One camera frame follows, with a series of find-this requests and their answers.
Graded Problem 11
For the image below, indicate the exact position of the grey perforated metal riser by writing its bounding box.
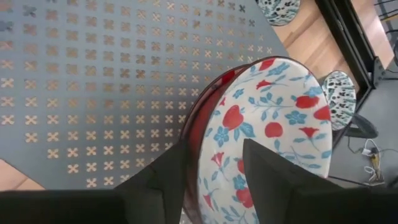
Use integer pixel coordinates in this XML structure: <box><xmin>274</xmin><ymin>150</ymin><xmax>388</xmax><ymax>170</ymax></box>
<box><xmin>0</xmin><ymin>0</ymin><xmax>290</xmax><ymax>192</ymax></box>

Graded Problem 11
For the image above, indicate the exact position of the black aluminium table frame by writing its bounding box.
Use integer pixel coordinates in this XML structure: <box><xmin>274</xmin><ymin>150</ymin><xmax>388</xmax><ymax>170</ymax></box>
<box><xmin>314</xmin><ymin>0</ymin><xmax>388</xmax><ymax>149</ymax></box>

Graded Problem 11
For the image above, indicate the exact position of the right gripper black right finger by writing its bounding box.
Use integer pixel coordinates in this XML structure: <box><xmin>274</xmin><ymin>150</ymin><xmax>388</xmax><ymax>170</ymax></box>
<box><xmin>243</xmin><ymin>139</ymin><xmax>398</xmax><ymax>224</ymax></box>

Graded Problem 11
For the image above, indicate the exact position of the thin straight black cable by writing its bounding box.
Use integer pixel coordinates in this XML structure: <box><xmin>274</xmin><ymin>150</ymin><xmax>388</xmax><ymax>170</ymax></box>
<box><xmin>328</xmin><ymin>174</ymin><xmax>379</xmax><ymax>188</ymax></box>

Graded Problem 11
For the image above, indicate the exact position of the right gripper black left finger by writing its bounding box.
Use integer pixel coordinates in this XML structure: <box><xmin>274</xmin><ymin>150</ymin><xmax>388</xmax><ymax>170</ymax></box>
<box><xmin>0</xmin><ymin>141</ymin><xmax>188</xmax><ymax>224</ymax></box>

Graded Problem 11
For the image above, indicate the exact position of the red floral ceramic bowl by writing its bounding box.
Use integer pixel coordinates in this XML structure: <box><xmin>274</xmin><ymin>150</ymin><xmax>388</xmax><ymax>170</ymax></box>
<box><xmin>179</xmin><ymin>55</ymin><xmax>333</xmax><ymax>224</ymax></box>

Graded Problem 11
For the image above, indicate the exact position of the blue-green patterned mini bowl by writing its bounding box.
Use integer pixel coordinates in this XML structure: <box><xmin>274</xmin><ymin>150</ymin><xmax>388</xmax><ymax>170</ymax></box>
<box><xmin>255</xmin><ymin>0</ymin><xmax>302</xmax><ymax>27</ymax></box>
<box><xmin>321</xmin><ymin>70</ymin><xmax>358</xmax><ymax>132</ymax></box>

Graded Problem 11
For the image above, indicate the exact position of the black coiled cable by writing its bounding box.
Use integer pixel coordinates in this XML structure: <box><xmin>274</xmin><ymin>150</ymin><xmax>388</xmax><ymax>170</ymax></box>
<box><xmin>344</xmin><ymin>112</ymin><xmax>379</xmax><ymax>140</ymax></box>

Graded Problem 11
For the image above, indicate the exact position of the white cable bundle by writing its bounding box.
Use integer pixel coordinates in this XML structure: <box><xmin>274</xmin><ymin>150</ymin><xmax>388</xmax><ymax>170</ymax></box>
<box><xmin>347</xmin><ymin>136</ymin><xmax>398</xmax><ymax>187</ymax></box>

